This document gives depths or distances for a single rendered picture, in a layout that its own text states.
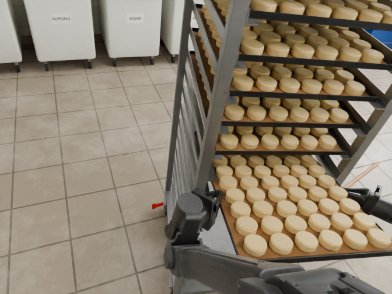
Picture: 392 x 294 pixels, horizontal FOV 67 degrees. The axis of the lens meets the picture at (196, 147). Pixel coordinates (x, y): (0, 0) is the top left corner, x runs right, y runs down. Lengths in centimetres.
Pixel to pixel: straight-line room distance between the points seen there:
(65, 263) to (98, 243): 19
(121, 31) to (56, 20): 56
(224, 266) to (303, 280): 16
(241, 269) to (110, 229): 151
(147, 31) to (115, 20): 33
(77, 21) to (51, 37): 28
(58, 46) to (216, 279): 284
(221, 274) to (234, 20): 44
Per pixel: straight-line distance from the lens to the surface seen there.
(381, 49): 94
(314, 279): 34
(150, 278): 174
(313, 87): 81
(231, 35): 61
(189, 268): 60
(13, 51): 318
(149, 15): 313
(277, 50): 72
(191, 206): 64
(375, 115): 93
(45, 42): 312
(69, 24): 306
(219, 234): 173
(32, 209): 206
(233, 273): 44
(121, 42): 317
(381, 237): 85
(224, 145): 83
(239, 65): 66
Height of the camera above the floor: 159
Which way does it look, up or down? 42 degrees down
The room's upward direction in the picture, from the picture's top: 10 degrees clockwise
